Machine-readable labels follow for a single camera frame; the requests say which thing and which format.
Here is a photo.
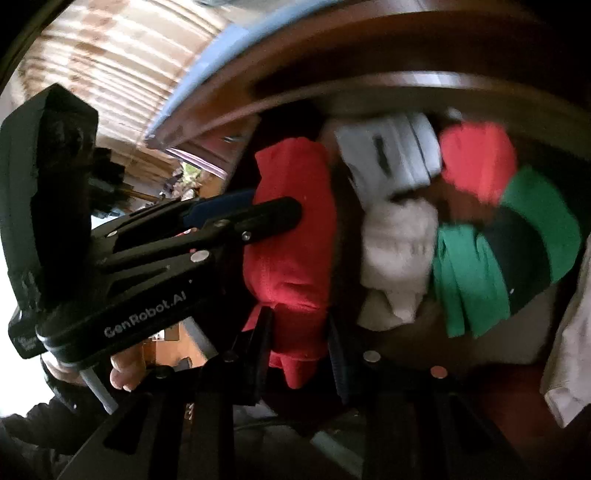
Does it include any person's left hand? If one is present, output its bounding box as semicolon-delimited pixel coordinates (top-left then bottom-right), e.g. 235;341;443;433
108;344;158;393

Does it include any grey underwear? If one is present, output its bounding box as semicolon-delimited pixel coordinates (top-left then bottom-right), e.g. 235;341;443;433
335;113;444;208

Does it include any dark wooden drawer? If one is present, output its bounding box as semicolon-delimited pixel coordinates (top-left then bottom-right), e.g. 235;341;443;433
222;69;591;370

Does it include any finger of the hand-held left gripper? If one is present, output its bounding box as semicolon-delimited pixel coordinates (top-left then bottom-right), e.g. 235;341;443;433
92;188;257;243
97;198;303;287

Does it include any bright red underwear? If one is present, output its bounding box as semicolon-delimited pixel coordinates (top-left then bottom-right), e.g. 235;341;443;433
240;137;340;389

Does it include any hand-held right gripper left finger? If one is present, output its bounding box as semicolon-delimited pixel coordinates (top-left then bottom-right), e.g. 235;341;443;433
55;305;276;480

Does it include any dark wooden desk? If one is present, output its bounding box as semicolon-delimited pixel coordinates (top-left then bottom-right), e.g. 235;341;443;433
145;0;591;153

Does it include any person's left forearm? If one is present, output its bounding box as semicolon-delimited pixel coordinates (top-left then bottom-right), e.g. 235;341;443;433
0;364;121;480

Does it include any red orange-banded underwear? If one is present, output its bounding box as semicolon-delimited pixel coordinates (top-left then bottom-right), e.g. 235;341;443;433
438;122;519;205

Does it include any pale cloth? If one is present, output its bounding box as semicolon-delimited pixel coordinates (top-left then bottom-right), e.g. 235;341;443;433
540;240;591;428

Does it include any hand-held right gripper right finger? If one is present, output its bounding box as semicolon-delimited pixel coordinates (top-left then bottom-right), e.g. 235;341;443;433
327;319;532;480

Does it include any beige patterned curtain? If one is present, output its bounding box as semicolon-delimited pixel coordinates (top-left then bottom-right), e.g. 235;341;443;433
18;0;232;158

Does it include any white underwear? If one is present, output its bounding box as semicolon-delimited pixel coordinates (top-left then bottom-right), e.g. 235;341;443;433
358;200;439;332

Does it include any green black striped underwear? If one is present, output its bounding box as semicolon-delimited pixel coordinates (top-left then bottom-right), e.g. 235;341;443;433
431;166;583;339

